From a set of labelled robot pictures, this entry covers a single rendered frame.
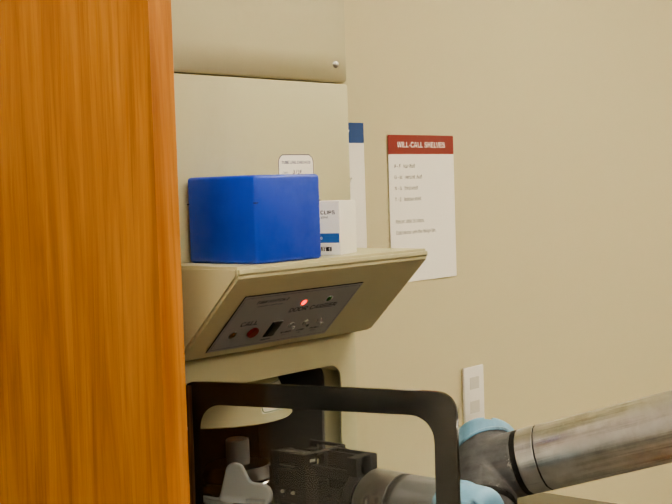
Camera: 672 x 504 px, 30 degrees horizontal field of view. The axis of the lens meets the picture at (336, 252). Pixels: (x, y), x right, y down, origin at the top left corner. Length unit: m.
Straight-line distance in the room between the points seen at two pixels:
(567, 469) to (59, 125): 0.66
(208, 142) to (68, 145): 0.16
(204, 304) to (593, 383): 1.82
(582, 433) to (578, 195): 1.53
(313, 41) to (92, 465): 0.56
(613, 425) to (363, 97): 1.03
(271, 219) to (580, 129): 1.71
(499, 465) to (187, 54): 0.57
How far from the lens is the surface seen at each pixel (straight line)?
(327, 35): 1.53
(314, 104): 1.50
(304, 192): 1.31
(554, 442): 1.42
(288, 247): 1.29
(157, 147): 1.19
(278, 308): 1.33
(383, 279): 1.44
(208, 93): 1.37
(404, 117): 2.36
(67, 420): 1.32
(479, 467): 1.44
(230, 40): 1.40
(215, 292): 1.25
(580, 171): 2.91
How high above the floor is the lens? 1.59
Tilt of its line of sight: 3 degrees down
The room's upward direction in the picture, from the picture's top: 2 degrees counter-clockwise
